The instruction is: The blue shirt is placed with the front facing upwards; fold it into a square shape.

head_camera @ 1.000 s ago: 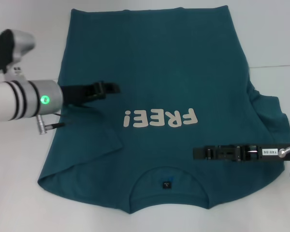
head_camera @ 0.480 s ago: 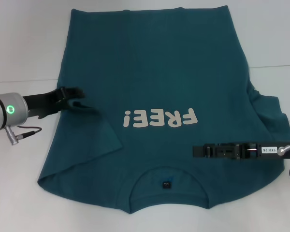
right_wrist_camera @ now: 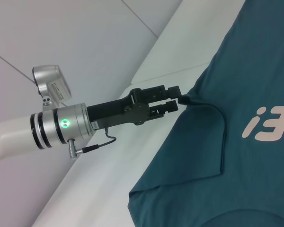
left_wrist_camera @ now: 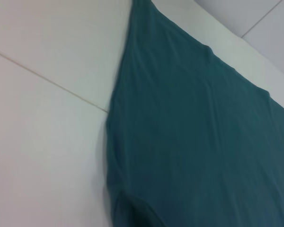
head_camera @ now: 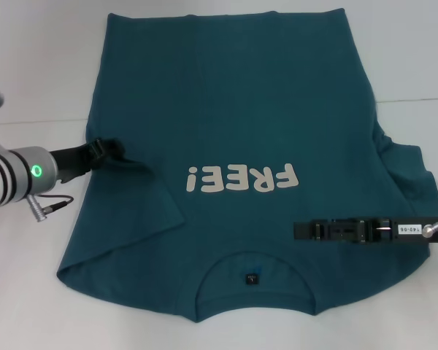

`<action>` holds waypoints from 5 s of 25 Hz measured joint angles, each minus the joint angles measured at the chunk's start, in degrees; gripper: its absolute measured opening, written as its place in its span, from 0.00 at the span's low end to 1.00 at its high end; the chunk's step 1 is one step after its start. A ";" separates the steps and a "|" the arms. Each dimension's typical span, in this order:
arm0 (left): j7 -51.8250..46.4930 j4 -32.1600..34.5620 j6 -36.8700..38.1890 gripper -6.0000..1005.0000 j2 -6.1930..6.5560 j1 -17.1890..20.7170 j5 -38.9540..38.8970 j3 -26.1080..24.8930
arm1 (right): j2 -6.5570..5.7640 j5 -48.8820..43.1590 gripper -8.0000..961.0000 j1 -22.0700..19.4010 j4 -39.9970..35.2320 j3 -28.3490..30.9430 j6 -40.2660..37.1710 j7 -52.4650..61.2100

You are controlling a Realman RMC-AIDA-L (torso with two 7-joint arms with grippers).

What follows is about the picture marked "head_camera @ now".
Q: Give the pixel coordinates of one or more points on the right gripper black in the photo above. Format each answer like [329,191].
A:
[409,237]

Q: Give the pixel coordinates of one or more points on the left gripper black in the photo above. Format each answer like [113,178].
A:
[73,162]

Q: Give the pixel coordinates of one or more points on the teal t-shirt with FREE print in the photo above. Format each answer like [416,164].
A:
[241,109]

